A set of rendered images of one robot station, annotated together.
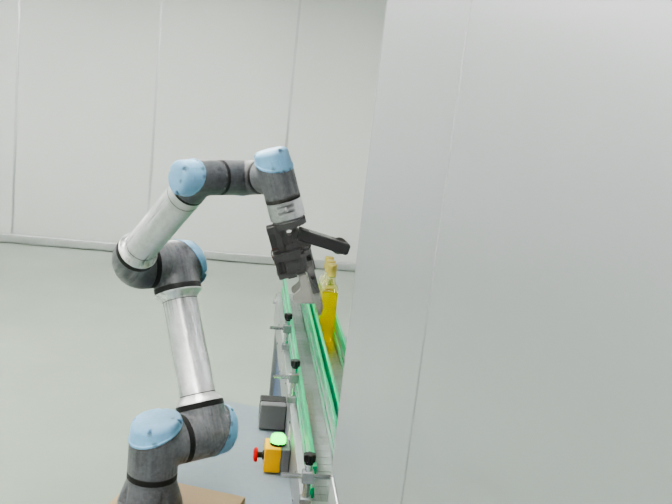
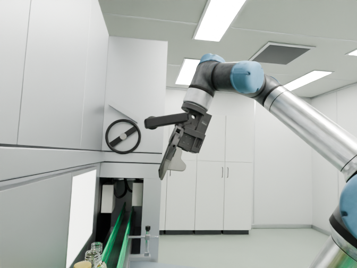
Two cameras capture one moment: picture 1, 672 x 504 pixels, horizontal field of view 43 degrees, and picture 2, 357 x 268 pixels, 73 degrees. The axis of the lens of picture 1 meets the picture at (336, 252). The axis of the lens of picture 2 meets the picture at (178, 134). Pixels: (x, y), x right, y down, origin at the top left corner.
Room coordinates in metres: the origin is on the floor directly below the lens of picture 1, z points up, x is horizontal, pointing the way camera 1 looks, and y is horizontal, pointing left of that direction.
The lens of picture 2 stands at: (2.43, 0.06, 1.39)
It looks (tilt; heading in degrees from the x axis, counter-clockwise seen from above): 5 degrees up; 180
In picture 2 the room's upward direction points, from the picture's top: 2 degrees clockwise
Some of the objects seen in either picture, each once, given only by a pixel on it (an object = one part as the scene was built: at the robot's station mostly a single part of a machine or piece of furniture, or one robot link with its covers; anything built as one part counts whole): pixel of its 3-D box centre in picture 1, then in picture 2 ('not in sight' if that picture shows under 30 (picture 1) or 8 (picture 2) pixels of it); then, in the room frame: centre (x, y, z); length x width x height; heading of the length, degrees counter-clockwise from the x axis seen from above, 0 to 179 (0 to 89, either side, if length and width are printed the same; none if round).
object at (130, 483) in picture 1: (151, 489); not in sight; (1.81, 0.37, 0.84); 0.15 x 0.15 x 0.10
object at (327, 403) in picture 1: (316, 354); not in sight; (2.65, 0.03, 0.93); 1.75 x 0.01 x 0.08; 7
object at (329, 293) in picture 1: (328, 301); not in sight; (2.96, 0.01, 1.02); 0.06 x 0.06 x 0.28; 7
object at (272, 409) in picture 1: (272, 413); not in sight; (2.44, 0.14, 0.79); 0.08 x 0.08 x 0.08; 7
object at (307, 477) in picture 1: (318, 479); not in sight; (1.75, -0.02, 0.95); 0.17 x 0.03 x 0.12; 97
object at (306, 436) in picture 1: (293, 352); not in sight; (2.64, 0.10, 0.93); 1.75 x 0.01 x 0.08; 7
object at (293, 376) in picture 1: (285, 381); not in sight; (2.34, 0.10, 0.94); 0.07 x 0.04 x 0.13; 97
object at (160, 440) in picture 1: (157, 442); not in sight; (1.81, 0.36, 0.96); 0.13 x 0.12 x 0.14; 133
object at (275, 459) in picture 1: (275, 456); not in sight; (2.16, 0.10, 0.79); 0.07 x 0.07 x 0.07; 7
